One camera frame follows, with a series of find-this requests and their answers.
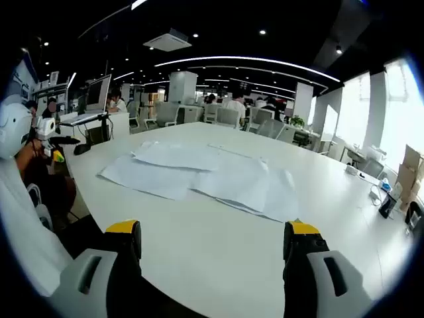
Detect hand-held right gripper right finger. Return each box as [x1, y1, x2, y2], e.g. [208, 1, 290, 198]
[283, 220, 374, 318]

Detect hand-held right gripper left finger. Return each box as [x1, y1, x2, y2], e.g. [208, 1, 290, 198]
[49, 219, 143, 318]

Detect black oblong object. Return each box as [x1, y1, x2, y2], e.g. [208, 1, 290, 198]
[49, 134, 81, 146]

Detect white chest-worn device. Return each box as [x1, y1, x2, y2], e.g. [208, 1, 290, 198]
[0, 99, 34, 160]

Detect white storage shelf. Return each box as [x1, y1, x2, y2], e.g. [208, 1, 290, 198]
[36, 71, 73, 113]

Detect white plastic chair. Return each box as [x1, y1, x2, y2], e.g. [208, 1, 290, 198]
[26, 183, 54, 231]

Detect silver laptop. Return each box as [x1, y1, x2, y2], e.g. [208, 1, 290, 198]
[61, 74, 113, 127]

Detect white office desk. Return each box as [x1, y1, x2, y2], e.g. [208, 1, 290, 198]
[59, 111, 131, 146]

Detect person's white shirt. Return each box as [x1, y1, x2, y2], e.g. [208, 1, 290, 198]
[0, 158, 74, 297]

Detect white table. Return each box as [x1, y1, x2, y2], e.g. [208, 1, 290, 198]
[62, 121, 418, 318]

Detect small black device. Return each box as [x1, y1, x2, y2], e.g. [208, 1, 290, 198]
[379, 191, 398, 219]

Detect brown cardboard box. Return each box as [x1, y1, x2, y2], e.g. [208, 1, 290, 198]
[403, 144, 424, 182]
[396, 164, 423, 213]

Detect white square pillar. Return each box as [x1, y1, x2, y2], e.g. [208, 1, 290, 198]
[168, 71, 198, 103]
[293, 81, 314, 125]

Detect ceiling air conditioner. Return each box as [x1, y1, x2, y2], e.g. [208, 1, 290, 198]
[142, 28, 193, 53]

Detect group of white office chairs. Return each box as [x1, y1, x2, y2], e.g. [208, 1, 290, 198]
[127, 99, 288, 140]

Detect thin ceiling light strip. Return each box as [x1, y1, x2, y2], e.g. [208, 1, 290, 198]
[154, 55, 342, 82]

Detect blue white wall posters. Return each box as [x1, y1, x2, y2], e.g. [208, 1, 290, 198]
[6, 59, 40, 104]

